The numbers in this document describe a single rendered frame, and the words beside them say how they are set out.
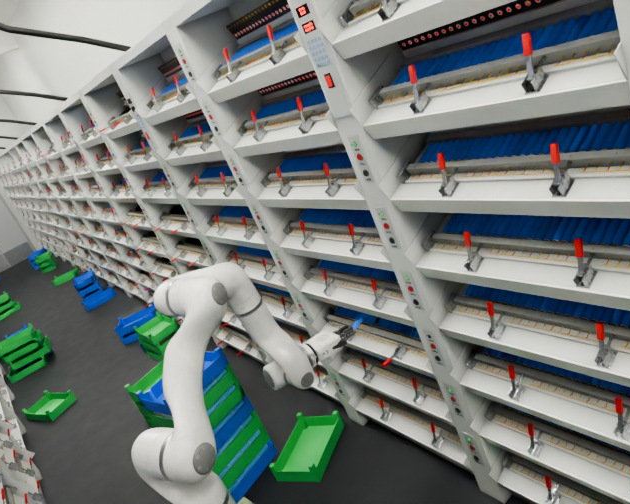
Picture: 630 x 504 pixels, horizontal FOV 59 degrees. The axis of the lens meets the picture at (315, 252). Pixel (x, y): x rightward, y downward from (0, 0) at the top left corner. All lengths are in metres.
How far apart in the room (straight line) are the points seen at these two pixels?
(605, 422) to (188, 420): 0.94
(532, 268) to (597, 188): 0.26
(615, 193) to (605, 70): 0.20
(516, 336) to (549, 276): 0.24
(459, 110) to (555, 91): 0.20
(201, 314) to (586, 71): 0.96
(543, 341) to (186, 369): 0.84
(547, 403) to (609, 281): 0.45
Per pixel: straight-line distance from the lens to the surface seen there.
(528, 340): 1.38
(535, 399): 1.51
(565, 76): 1.01
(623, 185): 1.04
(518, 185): 1.15
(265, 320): 1.63
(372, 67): 1.36
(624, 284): 1.14
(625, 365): 1.27
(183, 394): 1.41
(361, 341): 1.96
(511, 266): 1.27
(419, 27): 1.13
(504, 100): 1.05
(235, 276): 1.55
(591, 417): 1.45
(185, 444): 1.37
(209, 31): 1.95
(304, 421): 2.52
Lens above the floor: 1.48
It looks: 20 degrees down
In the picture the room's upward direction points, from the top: 24 degrees counter-clockwise
